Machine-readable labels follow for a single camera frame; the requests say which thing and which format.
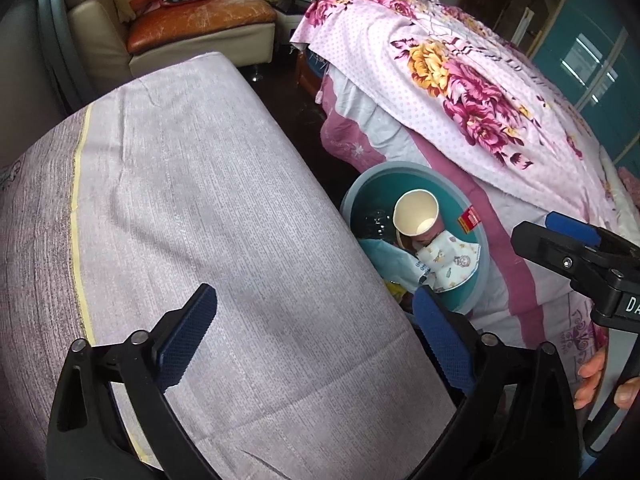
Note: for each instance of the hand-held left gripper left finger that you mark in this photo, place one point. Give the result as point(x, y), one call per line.
point(187, 337)

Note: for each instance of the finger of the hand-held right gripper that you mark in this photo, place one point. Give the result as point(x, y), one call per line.
point(570, 224)
point(545, 247)

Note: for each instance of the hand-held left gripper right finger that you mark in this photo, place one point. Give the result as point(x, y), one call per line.
point(442, 340)

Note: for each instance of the yellow wrapper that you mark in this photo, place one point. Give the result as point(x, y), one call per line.
point(396, 291)

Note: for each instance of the cartoon print face mask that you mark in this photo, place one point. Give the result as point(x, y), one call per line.
point(450, 260)

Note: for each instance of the blue green milk carton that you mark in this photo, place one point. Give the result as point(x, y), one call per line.
point(390, 260)

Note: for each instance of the teal plastic bin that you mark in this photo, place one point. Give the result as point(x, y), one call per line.
point(450, 200)

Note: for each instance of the pink paper cup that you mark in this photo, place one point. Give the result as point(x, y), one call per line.
point(415, 215)

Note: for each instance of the crushed clear plastic bottle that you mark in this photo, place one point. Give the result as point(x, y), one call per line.
point(375, 222)

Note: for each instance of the person's right hand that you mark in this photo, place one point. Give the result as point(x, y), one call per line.
point(590, 377)

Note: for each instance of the teal cabinet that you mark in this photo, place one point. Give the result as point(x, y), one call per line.
point(575, 60)

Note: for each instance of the white pink quilt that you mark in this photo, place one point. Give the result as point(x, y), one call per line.
point(390, 135)

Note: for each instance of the pink floral blanket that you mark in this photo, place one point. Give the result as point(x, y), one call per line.
point(450, 60)

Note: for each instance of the brown wooden door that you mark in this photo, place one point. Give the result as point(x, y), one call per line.
point(500, 0)

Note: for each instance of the grey fabric panel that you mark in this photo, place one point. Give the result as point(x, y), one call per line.
point(20, 85)

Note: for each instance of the orange seat cushion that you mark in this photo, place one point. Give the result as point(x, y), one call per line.
point(200, 17)

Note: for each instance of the cream leather armchair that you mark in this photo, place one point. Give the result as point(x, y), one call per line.
point(95, 25)

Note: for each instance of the dark side table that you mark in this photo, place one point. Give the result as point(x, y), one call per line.
point(290, 10)

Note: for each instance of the wooden bed frame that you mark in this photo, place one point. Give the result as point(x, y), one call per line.
point(306, 75)

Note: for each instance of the grey metal frame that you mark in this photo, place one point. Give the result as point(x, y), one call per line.
point(55, 25)

